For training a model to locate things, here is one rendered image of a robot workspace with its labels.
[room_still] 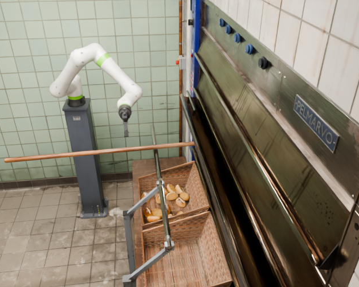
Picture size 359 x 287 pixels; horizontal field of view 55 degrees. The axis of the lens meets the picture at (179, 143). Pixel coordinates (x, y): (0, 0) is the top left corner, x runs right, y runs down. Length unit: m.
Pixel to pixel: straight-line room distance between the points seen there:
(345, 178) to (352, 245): 0.15
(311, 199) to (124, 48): 2.61
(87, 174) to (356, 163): 2.75
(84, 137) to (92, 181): 0.49
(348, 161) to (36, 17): 2.93
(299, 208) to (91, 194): 2.64
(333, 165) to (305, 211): 0.18
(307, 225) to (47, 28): 2.84
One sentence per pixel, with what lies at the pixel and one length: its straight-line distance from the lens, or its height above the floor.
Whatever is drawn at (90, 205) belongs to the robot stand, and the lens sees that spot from 3.58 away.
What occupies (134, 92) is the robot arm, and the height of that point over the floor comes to 1.45.
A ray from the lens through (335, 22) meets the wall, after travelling 0.92.
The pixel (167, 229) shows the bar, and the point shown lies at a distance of 1.79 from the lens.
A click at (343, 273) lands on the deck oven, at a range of 0.99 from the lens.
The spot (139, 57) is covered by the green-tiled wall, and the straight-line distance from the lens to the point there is 3.39.
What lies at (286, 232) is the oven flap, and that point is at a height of 1.57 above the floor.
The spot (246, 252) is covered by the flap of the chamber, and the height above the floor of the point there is 1.40.
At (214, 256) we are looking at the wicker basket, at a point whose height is 0.75.
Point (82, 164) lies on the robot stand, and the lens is 3.28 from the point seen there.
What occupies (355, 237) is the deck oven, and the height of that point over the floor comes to 1.87.
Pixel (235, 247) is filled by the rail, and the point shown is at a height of 1.43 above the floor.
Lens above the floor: 2.46
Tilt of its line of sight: 32 degrees down
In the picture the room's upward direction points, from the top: straight up
